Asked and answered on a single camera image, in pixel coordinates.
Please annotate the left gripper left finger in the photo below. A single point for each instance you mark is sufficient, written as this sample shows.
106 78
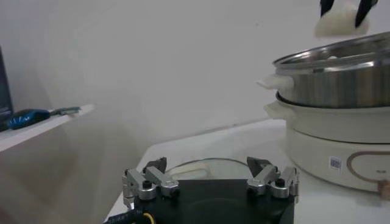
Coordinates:
146 185

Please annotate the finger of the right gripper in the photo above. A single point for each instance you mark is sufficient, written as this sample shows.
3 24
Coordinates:
364 12
326 6

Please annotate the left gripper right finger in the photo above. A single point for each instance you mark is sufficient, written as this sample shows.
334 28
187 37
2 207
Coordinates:
280 182

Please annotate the white steamed baozi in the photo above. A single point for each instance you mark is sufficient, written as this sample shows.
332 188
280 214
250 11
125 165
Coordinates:
339 23

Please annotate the steel steamer basket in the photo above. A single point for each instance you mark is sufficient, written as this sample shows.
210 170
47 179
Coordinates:
335 88

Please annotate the white electric cooker pot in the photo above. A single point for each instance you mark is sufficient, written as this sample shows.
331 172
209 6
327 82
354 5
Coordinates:
335 131

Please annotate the white side table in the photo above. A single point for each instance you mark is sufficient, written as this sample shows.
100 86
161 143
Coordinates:
30 135

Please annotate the blue computer mouse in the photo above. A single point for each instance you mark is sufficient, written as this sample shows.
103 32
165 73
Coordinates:
27 118

